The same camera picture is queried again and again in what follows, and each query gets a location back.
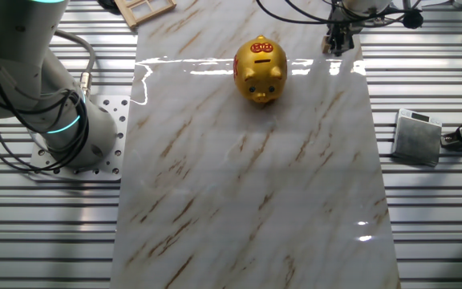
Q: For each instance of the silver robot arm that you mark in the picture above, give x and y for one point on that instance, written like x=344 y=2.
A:
x=14 y=60

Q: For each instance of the wooden window frame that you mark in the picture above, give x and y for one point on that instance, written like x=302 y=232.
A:
x=124 y=12

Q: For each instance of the grey digital scale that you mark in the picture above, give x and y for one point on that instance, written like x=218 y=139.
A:
x=415 y=140

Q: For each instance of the gold piggy bank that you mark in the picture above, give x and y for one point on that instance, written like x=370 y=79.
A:
x=259 y=76

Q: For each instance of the marble pattern board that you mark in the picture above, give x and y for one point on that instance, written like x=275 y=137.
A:
x=255 y=180

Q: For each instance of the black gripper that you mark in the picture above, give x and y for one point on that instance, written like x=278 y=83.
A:
x=341 y=30

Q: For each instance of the small wooden block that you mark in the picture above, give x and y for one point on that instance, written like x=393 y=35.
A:
x=326 y=45

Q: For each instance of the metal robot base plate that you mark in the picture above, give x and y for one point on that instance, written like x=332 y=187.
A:
x=124 y=132

